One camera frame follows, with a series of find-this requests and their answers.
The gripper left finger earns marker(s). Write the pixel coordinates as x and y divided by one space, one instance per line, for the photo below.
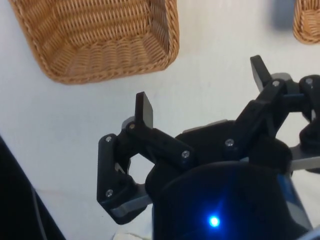
160 142

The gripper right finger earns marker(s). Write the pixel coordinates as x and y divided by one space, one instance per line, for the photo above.
257 110

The wicker basket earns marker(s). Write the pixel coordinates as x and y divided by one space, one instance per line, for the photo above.
100 47
308 22

